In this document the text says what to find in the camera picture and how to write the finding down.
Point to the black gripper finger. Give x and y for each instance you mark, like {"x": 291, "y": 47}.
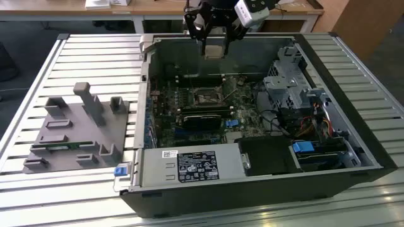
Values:
{"x": 189, "y": 26}
{"x": 237, "y": 32}

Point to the silver green CPU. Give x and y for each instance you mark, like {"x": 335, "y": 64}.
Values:
{"x": 215, "y": 52}

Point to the CPU socket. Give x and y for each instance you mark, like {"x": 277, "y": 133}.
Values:
{"x": 207, "y": 98}

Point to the grey case latch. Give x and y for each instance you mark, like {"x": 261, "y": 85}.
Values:
{"x": 145, "y": 43}

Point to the white papers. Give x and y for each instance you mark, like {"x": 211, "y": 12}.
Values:
{"x": 293, "y": 2}

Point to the metal disk bay cage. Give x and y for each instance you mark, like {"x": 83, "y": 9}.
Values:
{"x": 280, "y": 89}

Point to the green motherboard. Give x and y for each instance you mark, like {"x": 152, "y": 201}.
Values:
{"x": 249, "y": 113}

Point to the blue board connector clip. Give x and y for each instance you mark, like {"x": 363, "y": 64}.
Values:
{"x": 232, "y": 123}

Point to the wooden cabinet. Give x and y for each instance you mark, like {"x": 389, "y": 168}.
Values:
{"x": 363, "y": 23}

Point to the black graphics card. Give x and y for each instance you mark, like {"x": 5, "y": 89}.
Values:
{"x": 201, "y": 124}

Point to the silver finned heatsink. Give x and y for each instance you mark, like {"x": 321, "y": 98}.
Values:
{"x": 233, "y": 137}

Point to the wooden desk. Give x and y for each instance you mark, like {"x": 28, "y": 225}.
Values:
{"x": 47, "y": 9}

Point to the blue disk carrier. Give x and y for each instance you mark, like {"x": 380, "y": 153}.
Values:
{"x": 303, "y": 147}

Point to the black plastic shroud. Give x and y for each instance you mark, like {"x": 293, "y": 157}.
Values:
{"x": 268, "y": 156}

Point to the grey parts rack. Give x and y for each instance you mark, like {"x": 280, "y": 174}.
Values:
{"x": 79, "y": 132}

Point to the grey power supply unit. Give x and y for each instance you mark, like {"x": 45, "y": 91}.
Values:
{"x": 155, "y": 165}

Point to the green RAM stick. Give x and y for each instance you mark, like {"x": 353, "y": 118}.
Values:
{"x": 72, "y": 144}

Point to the blue case latch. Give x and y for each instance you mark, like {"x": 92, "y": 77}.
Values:
{"x": 120, "y": 171}

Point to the black open PC case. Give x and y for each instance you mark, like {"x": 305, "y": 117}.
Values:
{"x": 220, "y": 201}

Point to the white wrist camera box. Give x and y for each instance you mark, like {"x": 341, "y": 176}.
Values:
{"x": 252, "y": 16}

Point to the black plastic bracket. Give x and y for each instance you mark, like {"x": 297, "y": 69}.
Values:
{"x": 288, "y": 118}

